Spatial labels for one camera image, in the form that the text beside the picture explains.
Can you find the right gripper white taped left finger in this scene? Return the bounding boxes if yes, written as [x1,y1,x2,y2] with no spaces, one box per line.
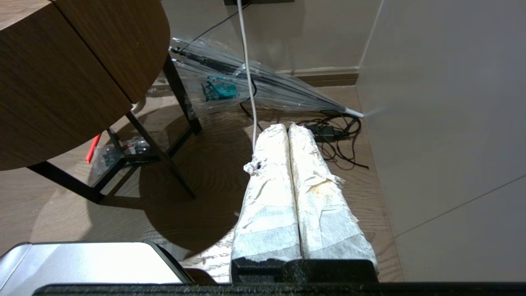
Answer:
[231,123,302,262]

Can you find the right gripper white taped right finger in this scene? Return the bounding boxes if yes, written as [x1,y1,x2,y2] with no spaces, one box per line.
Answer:
[288,122,378,268]

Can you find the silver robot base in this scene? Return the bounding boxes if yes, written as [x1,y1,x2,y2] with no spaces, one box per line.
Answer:
[0,242,194,296]

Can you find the thin black cable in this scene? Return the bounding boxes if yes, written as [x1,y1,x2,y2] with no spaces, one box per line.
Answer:
[178,2,252,54]

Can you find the transparent folded umbrella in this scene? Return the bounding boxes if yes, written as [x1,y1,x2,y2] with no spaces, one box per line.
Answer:
[169,37,365,120]

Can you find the brown skirting board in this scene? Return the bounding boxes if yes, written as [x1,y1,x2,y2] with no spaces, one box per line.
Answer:
[288,67,359,87]

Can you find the crumpled clear plastic wrapper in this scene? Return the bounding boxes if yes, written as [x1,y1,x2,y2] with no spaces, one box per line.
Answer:
[92,139,152,174]

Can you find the red pen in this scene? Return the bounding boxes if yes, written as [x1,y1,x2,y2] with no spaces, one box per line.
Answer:
[85,134,102,164]

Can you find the round wooden side table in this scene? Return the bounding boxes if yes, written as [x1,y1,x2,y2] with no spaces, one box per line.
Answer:
[0,0,203,205]

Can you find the black power adapter with cable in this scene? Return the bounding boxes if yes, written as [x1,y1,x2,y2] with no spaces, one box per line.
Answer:
[240,78,369,170]

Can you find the white power cable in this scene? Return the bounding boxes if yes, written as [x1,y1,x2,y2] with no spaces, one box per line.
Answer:
[236,0,258,150]

